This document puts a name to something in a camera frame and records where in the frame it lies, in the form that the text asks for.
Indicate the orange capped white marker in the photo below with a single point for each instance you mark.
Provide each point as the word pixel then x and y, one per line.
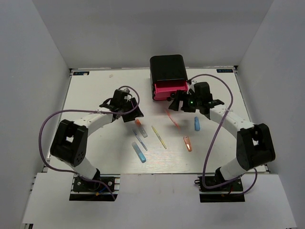
pixel 141 128

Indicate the black drawer cabinet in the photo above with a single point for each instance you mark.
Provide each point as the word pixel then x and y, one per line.
pixel 167 67

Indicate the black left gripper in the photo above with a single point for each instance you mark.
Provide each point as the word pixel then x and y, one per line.
pixel 134 114

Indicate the table logo sticker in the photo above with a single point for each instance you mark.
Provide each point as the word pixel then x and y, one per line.
pixel 224 70
pixel 81 73

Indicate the blue capped highlighter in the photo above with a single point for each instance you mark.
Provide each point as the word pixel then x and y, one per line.
pixel 139 152

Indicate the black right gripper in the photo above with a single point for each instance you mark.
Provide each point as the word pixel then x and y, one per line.
pixel 182 95

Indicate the red thin pen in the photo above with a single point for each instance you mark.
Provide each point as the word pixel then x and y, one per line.
pixel 172 119

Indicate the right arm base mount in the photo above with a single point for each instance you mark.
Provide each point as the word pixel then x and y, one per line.
pixel 230 193

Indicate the yellow thin pen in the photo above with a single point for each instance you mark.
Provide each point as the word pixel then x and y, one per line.
pixel 159 137

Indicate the right table logo sticker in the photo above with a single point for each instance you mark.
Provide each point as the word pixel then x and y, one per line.
pixel 224 70

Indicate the left table logo sticker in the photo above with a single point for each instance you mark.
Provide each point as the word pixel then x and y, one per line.
pixel 81 73

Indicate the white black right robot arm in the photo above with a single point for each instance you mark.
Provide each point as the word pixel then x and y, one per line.
pixel 254 146

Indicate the blue utility knife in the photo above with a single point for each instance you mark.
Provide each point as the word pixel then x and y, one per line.
pixel 196 124

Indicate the pink top drawer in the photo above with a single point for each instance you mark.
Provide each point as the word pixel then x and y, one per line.
pixel 164 89

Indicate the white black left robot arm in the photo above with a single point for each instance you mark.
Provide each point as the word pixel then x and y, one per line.
pixel 70 142

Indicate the blue thin pen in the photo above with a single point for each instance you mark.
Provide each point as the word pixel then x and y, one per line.
pixel 138 138

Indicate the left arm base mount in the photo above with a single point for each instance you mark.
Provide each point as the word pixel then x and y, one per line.
pixel 94 192

